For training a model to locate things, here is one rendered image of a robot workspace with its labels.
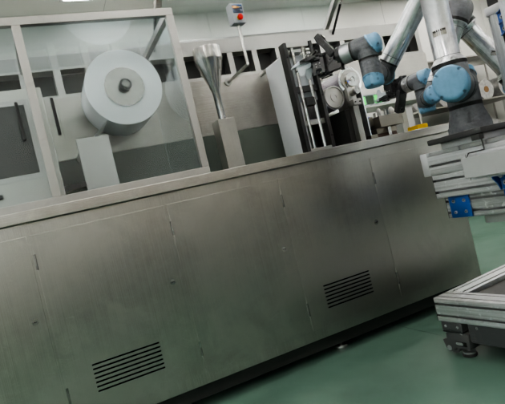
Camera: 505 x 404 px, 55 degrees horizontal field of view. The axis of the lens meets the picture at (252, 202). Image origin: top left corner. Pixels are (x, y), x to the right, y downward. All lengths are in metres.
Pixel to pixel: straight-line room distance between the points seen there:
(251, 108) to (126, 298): 1.35
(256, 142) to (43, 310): 1.45
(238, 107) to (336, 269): 1.08
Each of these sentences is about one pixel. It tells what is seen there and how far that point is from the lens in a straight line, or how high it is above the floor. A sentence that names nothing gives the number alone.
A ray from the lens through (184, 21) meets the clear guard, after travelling 2.69.
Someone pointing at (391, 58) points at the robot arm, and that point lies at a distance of 1.99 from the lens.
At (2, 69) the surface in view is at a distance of 2.00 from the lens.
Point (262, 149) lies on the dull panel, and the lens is 2.71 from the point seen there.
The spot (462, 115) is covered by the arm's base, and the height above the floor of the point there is 0.87.
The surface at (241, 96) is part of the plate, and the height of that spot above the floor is 1.32.
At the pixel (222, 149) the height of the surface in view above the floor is 1.03.
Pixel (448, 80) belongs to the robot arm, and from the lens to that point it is 1.76.
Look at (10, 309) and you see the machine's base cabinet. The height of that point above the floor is 0.58.
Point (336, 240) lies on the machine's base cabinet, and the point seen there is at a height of 0.49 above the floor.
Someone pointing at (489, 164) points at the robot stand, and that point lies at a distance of 1.70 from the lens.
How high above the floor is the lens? 0.77
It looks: 1 degrees down
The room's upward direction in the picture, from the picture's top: 13 degrees counter-clockwise
